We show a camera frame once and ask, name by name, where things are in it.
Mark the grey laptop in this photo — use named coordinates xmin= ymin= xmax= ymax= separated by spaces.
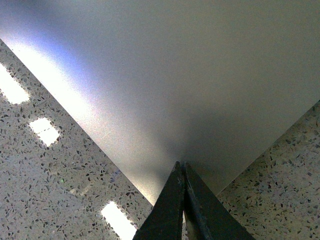
xmin=0 ymin=0 xmax=320 ymax=203

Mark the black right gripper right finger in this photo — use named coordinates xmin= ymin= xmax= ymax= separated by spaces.
xmin=183 ymin=162 xmax=254 ymax=240

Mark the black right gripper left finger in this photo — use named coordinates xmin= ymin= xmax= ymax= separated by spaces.
xmin=133 ymin=161 xmax=184 ymax=240

